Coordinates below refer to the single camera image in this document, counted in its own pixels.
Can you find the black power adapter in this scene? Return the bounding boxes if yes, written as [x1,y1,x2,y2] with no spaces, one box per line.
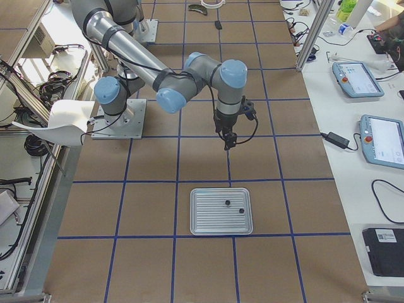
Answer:
[321,132,350,149]

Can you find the aluminium frame post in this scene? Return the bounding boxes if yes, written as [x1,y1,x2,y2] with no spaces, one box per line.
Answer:
[296,0,334,71]

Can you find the ribbed metal tray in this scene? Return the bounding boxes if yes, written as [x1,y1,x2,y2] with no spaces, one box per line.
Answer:
[190,187,254,236]

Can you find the white plastic chair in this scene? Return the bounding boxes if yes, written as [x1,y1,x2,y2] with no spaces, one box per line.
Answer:
[11,100,95,177]

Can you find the near teach pendant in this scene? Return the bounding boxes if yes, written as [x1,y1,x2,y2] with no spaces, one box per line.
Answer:
[359,115,403,169]

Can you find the teach pendant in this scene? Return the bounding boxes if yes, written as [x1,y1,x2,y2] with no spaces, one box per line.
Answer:
[332,62,384,98]
[359,115,403,169]

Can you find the black brake pad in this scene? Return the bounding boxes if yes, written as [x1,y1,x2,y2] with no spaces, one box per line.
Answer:
[214,20,222,30]

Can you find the far teach pendant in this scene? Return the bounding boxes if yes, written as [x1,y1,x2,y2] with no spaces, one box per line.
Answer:
[332,62,384,98]

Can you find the white curved plastic bracket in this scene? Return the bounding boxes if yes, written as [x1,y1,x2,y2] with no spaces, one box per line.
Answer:
[201,0,226,9]

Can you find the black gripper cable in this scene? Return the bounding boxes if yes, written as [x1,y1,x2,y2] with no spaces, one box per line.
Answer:
[235,113,259,145]

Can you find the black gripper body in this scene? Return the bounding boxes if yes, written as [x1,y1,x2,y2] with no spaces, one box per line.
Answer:
[213,110,237,136]

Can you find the green brake shoe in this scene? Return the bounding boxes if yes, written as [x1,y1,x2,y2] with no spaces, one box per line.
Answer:
[187,4,208,16]

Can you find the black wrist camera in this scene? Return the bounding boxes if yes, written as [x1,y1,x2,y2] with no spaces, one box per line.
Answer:
[239,97,256,121]

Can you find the black flat box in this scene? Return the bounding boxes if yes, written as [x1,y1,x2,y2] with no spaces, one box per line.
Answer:
[362,228,403,278]

